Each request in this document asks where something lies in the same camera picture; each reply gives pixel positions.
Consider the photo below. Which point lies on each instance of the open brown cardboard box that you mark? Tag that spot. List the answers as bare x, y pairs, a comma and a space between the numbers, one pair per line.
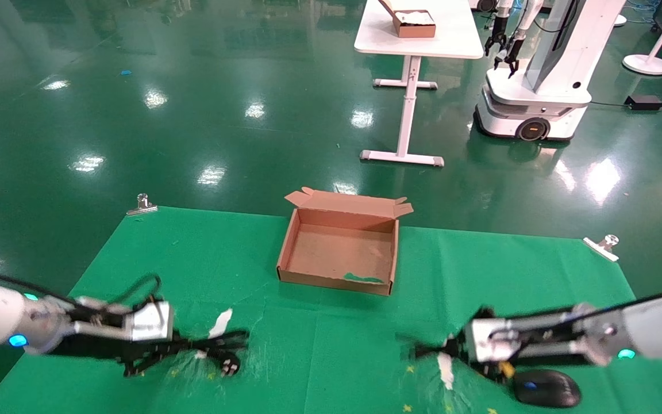
337, 253

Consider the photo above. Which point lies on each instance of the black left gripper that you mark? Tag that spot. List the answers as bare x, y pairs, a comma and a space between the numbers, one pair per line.
95, 347

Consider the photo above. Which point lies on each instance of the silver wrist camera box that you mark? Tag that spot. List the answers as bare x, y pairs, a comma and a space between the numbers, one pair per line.
150, 322
489, 339

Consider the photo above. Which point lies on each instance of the white torn tape piece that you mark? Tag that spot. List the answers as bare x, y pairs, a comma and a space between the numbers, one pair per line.
220, 323
446, 371

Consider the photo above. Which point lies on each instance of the silver metal table clamp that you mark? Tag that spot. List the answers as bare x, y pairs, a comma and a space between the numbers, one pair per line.
602, 247
142, 206

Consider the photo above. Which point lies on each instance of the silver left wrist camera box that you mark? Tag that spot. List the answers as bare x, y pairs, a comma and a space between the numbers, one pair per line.
150, 322

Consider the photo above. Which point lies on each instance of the white standing fan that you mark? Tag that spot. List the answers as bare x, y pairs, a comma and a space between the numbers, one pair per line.
647, 63

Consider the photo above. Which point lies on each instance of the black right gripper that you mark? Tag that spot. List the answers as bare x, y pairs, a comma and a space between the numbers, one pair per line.
549, 355

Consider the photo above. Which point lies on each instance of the green table cloth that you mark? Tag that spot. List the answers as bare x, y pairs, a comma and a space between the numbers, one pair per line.
331, 345

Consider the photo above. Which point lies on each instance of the black floor power adapter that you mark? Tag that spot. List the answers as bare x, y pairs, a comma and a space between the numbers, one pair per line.
643, 102

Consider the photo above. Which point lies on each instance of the white height adjustable table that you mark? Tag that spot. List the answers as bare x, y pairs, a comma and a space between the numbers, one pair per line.
423, 34

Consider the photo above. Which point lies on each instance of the background robot arm with gripper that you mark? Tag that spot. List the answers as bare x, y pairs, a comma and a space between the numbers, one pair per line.
514, 52
496, 34

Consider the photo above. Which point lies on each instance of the white wheeled background robot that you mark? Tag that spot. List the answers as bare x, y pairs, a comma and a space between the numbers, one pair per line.
549, 86

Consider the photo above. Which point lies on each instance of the small cardboard box white contents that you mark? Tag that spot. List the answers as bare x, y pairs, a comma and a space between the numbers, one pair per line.
414, 24

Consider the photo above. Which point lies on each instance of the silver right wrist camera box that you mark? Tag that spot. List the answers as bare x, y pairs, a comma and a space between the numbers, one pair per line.
489, 339

